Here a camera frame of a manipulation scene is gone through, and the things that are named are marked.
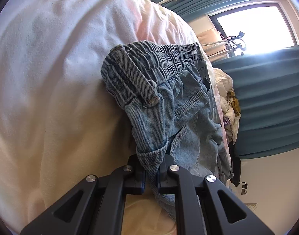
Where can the silver tripod stand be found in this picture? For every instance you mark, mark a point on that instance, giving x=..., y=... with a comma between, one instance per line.
x=232, y=45

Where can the pile of white clothes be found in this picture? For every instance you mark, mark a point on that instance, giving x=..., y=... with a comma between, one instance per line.
x=229, y=104

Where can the wall power socket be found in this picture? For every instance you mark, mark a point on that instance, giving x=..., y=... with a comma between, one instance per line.
x=244, y=188

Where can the black bedside cabinet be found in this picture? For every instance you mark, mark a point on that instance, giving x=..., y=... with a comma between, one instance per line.
x=235, y=164

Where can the beige hanging sweater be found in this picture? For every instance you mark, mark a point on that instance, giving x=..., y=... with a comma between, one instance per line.
x=208, y=39

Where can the cream quilted headboard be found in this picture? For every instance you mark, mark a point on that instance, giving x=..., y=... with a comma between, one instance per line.
x=252, y=206

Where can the teal curtain right panel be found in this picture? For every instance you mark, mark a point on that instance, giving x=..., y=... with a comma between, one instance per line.
x=267, y=87

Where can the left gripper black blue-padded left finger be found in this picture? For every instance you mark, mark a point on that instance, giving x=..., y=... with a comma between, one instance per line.
x=95, y=205

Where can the blue denim jeans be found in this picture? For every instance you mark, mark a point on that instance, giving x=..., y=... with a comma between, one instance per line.
x=166, y=92

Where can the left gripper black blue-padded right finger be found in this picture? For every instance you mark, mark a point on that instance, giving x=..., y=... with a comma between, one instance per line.
x=205, y=205

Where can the pastel tie-dye quilt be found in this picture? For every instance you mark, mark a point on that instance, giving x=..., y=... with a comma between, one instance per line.
x=58, y=123

